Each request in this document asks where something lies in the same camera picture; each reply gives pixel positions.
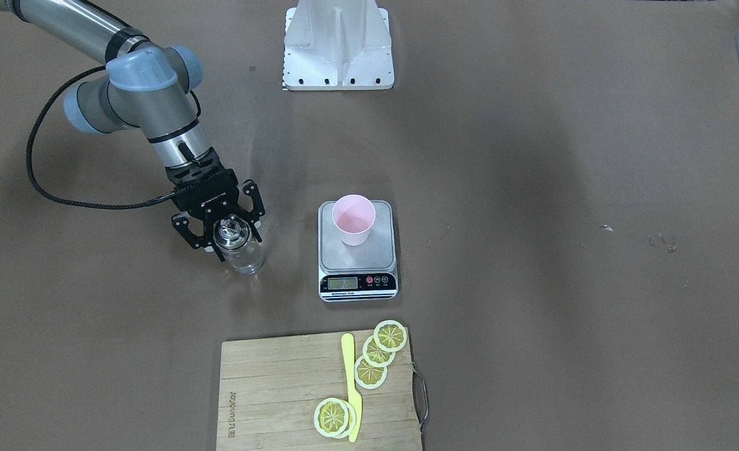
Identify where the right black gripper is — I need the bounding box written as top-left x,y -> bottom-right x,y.
165,150 -> 266,253

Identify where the glass sauce bottle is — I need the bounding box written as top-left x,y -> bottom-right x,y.
214,215 -> 265,275

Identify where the pink plastic cup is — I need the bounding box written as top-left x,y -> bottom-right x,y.
331,194 -> 377,246

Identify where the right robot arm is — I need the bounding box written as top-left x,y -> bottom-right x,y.
0,1 -> 266,261

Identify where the digital kitchen scale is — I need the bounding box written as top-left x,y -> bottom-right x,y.
318,200 -> 400,303

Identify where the yellow plastic knife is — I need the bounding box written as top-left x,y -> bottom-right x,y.
340,332 -> 363,443

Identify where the wooden cutting board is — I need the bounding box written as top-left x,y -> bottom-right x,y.
216,332 -> 427,450

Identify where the lemon slice upper row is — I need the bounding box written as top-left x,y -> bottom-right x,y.
373,319 -> 407,352

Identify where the lemon slice row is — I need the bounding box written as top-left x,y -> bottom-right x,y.
362,336 -> 397,368
353,357 -> 387,390
373,319 -> 407,352

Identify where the lemon slice middle row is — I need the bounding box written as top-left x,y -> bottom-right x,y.
362,336 -> 397,368

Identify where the lemon slice lower row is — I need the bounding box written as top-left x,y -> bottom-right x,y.
353,357 -> 387,390

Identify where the lemon slice near knife tip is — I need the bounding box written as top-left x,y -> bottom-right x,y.
313,397 -> 357,439

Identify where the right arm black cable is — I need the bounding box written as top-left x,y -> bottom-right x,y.
26,65 -> 202,210

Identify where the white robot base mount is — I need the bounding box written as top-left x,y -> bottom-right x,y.
281,1 -> 395,91

